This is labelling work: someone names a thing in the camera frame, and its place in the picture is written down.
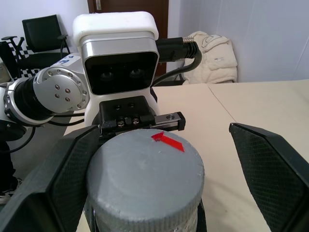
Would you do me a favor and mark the black mesh office chair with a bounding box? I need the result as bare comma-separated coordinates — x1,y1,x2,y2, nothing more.
18,14,71,71

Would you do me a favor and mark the grey jar lid red arrow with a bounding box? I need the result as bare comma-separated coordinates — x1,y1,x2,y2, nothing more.
86,129,205,227

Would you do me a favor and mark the black white chequered board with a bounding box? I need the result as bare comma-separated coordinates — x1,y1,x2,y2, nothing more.
13,43,41,78

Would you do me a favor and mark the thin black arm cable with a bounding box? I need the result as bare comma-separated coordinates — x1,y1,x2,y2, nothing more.
0,111,85,155

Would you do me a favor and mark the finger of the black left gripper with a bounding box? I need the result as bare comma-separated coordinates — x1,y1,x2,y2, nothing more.
83,204,97,232
196,202,208,232

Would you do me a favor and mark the cream white jacket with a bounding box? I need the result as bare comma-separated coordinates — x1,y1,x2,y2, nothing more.
183,31,239,85

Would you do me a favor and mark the black folding chair frame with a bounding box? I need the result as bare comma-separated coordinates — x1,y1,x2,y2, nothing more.
0,36,25,82

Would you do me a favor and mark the grey jar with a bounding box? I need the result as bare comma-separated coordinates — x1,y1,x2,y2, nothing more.
93,212,199,232

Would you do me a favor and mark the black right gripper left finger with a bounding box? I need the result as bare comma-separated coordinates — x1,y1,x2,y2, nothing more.
0,125,101,232

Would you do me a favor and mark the thick black camera cable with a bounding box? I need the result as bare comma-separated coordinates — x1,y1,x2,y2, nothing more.
151,36,203,87

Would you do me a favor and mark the white black sneaker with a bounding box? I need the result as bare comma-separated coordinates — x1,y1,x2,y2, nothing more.
0,177,23,206

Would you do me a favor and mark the person's black trouser leg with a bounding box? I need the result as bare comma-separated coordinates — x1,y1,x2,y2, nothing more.
0,141,16,194

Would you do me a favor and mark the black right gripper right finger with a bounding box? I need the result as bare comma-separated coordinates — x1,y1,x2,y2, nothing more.
228,122,309,232

